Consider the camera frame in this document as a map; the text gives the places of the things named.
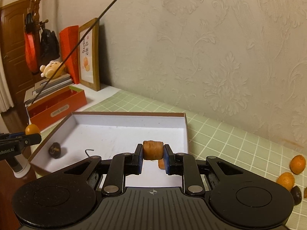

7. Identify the dark wrinkled fruit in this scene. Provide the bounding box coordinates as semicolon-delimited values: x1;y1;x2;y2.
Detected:
48;142;61;159
290;186;302;206

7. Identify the black hanging bag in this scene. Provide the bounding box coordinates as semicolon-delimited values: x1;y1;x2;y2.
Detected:
40;29;60;65

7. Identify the orange kumquat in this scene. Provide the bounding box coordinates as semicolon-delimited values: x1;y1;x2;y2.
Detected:
289;155;306;174
25;124;41;135
276;172;295;191

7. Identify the wooden coat rack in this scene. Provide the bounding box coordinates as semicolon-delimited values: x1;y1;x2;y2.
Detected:
24;0;48;65

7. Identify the red paper bag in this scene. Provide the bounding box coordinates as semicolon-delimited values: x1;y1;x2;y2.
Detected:
59;25;80;84

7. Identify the wooden picture frame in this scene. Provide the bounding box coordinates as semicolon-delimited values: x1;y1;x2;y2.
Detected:
78;22;100;91

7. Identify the brown white cardboard tray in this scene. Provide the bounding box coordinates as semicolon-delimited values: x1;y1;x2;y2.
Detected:
29;112;188;176

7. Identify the plush bear toy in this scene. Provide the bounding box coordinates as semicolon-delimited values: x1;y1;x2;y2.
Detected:
40;61;66;79

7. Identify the black power cable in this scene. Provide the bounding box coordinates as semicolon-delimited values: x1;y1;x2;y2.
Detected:
31;0;136;105

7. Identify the orange kumquat back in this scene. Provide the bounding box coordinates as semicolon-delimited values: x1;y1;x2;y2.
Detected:
289;155;306;174

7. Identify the brown wooden door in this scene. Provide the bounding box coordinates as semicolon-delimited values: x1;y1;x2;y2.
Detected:
1;0;35;124

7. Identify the orange dried fruit piece front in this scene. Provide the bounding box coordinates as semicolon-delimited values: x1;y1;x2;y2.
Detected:
143;140;164;160

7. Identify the red open gift box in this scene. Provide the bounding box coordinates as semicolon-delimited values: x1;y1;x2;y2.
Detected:
26;86;87;131

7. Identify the red hanging bag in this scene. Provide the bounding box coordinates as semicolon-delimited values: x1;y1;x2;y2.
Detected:
24;33;39;74

